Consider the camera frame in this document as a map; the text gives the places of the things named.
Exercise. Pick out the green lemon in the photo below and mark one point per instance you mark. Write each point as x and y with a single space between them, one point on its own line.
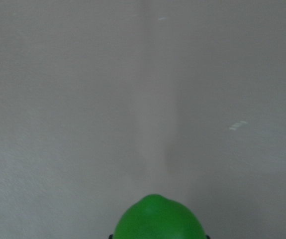
157 217

